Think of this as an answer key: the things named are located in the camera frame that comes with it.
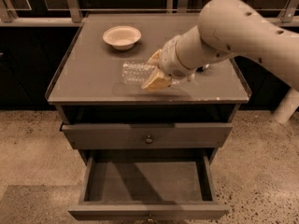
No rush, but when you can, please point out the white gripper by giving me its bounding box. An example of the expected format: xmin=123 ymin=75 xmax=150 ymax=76
xmin=141 ymin=35 xmax=195 ymax=91

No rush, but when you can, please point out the clear plastic water bottle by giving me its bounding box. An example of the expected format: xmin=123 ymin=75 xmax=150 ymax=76
xmin=121 ymin=62 xmax=177 ymax=87

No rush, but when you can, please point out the white cylindrical robot base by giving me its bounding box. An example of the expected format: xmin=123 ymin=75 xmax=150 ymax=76
xmin=273 ymin=89 xmax=299 ymax=124

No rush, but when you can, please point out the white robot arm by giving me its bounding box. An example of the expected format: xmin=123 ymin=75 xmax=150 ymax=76
xmin=142 ymin=0 xmax=299 ymax=91

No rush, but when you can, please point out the grey top drawer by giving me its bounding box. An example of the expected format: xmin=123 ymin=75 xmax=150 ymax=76
xmin=62 ymin=123 xmax=232 ymax=149

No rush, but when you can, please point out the round brass drawer knob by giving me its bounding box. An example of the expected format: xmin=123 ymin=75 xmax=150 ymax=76
xmin=145 ymin=135 xmax=153 ymax=144

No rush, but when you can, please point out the grey drawer cabinet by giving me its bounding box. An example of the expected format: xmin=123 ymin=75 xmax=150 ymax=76
xmin=45 ymin=12 xmax=252 ymax=166

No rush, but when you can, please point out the open grey middle drawer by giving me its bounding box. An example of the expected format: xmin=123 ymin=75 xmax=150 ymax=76
xmin=68 ymin=149 xmax=228 ymax=221

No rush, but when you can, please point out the blue soda can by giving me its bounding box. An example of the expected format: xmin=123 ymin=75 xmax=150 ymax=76
xmin=196 ymin=64 xmax=209 ymax=73

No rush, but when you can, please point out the white paper bowl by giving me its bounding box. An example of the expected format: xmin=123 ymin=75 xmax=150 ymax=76
xmin=103 ymin=26 xmax=141 ymax=50

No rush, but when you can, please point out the grey metal wall rail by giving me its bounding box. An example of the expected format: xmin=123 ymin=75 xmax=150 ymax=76
xmin=0 ymin=0 xmax=299 ymax=26

